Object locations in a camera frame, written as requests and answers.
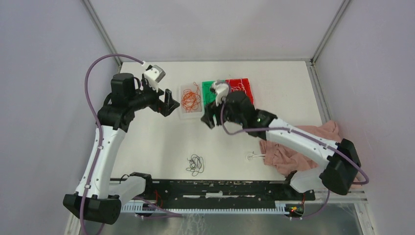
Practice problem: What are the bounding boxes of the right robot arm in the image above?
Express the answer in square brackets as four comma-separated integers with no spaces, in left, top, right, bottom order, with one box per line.
[201,91,362,200]

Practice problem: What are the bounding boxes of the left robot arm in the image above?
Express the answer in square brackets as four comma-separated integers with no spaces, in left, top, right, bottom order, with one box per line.
[63,70,180,225]

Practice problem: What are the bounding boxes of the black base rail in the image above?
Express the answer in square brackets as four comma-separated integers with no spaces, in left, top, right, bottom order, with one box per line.
[139,179,316,209]

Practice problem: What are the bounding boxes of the clear plastic bin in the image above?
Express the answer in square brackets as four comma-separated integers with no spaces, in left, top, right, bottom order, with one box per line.
[179,82,204,119]

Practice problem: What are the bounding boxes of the orange cables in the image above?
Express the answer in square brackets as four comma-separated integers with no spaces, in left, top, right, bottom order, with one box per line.
[180,81,202,113]

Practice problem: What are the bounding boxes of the blue cable duct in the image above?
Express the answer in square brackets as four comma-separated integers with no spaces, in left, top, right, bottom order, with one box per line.
[121,201,290,215]

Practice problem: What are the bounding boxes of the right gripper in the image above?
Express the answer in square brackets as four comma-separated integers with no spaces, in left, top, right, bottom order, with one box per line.
[201,91,245,128]

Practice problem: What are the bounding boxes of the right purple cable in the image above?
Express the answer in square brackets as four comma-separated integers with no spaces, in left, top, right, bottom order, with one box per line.
[220,82,370,221]

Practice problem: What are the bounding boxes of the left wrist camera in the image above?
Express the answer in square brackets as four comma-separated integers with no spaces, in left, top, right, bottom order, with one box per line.
[141,65,166,92]

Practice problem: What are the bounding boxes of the cable pile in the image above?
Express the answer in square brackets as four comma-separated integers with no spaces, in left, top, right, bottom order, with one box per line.
[185,154,206,177]

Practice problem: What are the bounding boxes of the red plastic bin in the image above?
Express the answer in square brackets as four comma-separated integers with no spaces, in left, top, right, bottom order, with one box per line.
[225,78,254,104]

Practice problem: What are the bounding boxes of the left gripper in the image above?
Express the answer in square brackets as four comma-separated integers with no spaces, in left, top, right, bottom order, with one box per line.
[128,78,180,116]

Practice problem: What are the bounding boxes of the pink cloth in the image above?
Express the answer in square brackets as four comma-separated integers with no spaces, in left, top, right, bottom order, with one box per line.
[260,118,361,195]

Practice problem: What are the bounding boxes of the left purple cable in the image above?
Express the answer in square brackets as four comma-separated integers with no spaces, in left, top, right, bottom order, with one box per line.
[79,53,184,235]

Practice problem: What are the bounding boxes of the purple cable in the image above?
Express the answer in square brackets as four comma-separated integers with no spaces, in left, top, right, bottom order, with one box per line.
[79,53,184,235]
[220,82,370,221]

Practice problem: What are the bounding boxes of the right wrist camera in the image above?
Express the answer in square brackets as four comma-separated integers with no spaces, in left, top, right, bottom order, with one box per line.
[210,80,231,106]

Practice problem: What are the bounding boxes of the white drawstring cord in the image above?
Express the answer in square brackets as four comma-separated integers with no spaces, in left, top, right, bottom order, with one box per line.
[246,151,267,163]

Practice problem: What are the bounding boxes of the green plastic bin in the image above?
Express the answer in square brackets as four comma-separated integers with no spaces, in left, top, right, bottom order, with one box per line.
[202,81,216,106]

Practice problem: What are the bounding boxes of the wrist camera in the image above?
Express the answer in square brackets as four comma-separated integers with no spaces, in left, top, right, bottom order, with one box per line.
[210,80,231,106]
[141,65,166,92]

